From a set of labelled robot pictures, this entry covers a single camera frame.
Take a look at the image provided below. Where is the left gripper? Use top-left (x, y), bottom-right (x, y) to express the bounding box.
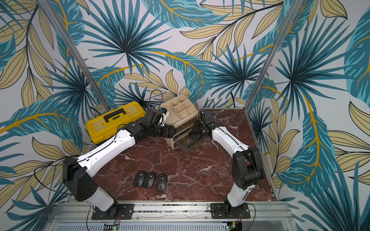
top-left (149, 124), bottom-right (177, 138)

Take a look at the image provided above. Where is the clear bottom drawer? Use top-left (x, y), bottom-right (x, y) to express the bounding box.
top-left (174, 130), bottom-right (205, 154)

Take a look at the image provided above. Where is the beige drawer organizer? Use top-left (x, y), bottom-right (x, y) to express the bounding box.
top-left (160, 94), bottom-right (198, 149)

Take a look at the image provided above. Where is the black Lecoo mouse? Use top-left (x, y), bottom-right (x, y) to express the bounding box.
top-left (156, 174), bottom-right (168, 192)
top-left (142, 172), bottom-right (157, 189)
top-left (133, 170), bottom-right (146, 188)

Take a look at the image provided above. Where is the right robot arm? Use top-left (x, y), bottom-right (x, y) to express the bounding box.
top-left (191, 110), bottom-right (266, 219)

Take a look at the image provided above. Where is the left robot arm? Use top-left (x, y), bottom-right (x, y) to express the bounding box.
top-left (63, 108), bottom-right (176, 219)

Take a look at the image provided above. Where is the yellow black toolbox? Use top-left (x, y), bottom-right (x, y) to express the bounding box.
top-left (86, 102), bottom-right (145, 144)

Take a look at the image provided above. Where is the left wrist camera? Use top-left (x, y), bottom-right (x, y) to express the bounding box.
top-left (159, 108), bottom-right (169, 126)

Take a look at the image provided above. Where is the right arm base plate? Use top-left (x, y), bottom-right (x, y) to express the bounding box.
top-left (210, 202), bottom-right (251, 219)

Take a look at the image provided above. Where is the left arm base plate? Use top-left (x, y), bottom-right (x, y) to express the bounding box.
top-left (92, 203), bottom-right (135, 220)

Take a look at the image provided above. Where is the aluminium front rail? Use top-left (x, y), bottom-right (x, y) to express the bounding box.
top-left (44, 201), bottom-right (298, 231)

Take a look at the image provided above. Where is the right corner aluminium post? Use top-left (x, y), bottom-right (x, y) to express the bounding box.
top-left (244, 0), bottom-right (303, 113)

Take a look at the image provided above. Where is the corner aluminium post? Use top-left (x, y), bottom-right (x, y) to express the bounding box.
top-left (244, 0), bottom-right (303, 113)
top-left (39, 0), bottom-right (110, 111)

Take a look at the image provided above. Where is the left corner aluminium post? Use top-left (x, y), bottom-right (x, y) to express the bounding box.
top-left (39, 0), bottom-right (110, 111)

